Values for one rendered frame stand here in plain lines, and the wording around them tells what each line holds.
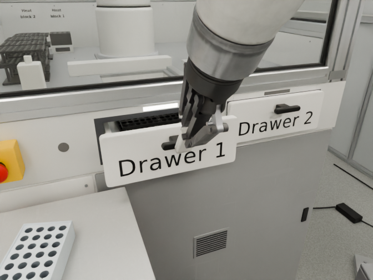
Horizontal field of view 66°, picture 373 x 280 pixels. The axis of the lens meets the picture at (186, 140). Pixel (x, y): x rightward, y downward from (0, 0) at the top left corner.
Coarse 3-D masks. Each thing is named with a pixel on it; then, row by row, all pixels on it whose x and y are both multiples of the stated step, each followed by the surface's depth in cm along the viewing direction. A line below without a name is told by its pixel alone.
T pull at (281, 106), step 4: (276, 104) 74; (280, 104) 74; (284, 104) 74; (276, 108) 71; (280, 108) 71; (284, 108) 72; (288, 108) 72; (292, 108) 72; (296, 108) 73; (276, 112) 71; (280, 112) 71; (284, 112) 72; (288, 112) 72
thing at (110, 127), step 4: (104, 124) 67; (108, 124) 67; (112, 124) 82; (116, 124) 82; (104, 128) 65; (108, 128) 65; (112, 128) 79; (116, 128) 79; (104, 132) 66; (108, 132) 63; (112, 132) 77
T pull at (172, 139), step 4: (172, 136) 57; (176, 136) 57; (172, 140) 56; (176, 140) 56; (164, 144) 54; (168, 144) 54; (172, 144) 55; (164, 148) 54; (168, 148) 55; (172, 148) 55
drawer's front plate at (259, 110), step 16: (272, 96) 75; (288, 96) 75; (304, 96) 77; (320, 96) 79; (240, 112) 72; (256, 112) 73; (272, 112) 75; (304, 112) 79; (256, 128) 76; (288, 128) 80; (304, 128) 82
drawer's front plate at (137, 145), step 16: (144, 128) 57; (160, 128) 57; (176, 128) 58; (112, 144) 54; (128, 144) 55; (144, 144) 56; (160, 144) 58; (208, 144) 62; (224, 144) 64; (112, 160) 55; (160, 160) 59; (176, 160) 61; (192, 160) 62; (208, 160) 64; (224, 160) 65; (112, 176) 57; (128, 176) 58; (144, 176) 60; (160, 176) 61
